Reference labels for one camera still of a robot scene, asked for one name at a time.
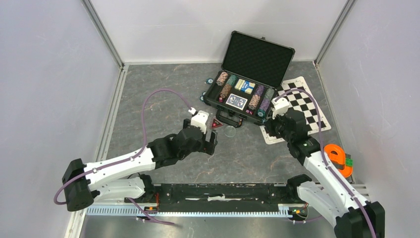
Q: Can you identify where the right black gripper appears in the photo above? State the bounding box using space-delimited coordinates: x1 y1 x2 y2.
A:
263 109 292 142

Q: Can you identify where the single green blue chip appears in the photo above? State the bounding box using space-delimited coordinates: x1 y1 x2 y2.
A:
257 110 265 118

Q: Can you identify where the purple chip stack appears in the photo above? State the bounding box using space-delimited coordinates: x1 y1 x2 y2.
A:
255 85 264 97
259 98 270 113

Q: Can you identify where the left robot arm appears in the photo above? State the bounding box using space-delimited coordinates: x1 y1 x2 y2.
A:
59 119 217 212

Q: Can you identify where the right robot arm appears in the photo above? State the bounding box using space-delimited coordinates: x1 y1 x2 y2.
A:
264 109 385 238

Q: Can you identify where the black poker set case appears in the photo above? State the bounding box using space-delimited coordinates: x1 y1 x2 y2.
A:
203 31 295 127

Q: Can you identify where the red triangle all-in button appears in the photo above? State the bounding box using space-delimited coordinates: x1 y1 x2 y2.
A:
210 118 224 129

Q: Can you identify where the pink chip stack in case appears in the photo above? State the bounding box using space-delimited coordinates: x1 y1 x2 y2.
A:
248 94 261 110

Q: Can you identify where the clear round dealer button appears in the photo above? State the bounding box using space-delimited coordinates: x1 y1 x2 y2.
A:
224 125 236 138

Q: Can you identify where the grey green chip stack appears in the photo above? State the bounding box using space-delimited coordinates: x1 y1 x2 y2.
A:
264 88 275 101

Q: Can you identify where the purple chip stack in case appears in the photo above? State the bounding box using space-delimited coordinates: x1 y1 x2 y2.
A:
255 85 264 97

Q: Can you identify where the blue playing card deck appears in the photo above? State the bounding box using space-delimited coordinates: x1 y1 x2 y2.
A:
225 94 248 110

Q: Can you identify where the black white checkered mat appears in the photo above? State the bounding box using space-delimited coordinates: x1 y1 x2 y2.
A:
278 76 331 135

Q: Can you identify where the blue card box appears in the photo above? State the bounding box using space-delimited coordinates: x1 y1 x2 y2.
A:
234 79 256 94

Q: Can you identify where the orange chip stack in case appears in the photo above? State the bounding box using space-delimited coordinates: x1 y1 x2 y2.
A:
219 83 232 99

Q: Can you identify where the green chip stack in case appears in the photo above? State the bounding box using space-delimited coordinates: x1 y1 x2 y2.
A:
226 75 238 86

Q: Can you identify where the orange tape dispenser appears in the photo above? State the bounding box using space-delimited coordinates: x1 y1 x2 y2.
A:
324 144 353 178

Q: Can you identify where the green toy block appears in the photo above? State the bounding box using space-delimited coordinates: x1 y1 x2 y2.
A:
345 157 353 168

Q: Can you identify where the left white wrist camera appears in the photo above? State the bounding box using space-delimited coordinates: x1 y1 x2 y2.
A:
188 108 210 134

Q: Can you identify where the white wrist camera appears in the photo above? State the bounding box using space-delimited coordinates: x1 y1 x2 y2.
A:
271 97 290 119
188 108 210 134

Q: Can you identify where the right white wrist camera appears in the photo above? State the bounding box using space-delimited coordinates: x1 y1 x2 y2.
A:
271 97 290 119

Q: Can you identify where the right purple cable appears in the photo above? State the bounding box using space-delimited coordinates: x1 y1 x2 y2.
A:
274 88 378 238

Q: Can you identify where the purple cable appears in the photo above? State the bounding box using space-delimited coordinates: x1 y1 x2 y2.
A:
274 88 378 238
53 88 198 227

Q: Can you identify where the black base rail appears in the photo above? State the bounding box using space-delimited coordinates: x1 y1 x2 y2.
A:
152 183 305 212

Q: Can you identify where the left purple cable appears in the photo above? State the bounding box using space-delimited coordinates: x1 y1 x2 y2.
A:
53 88 198 227

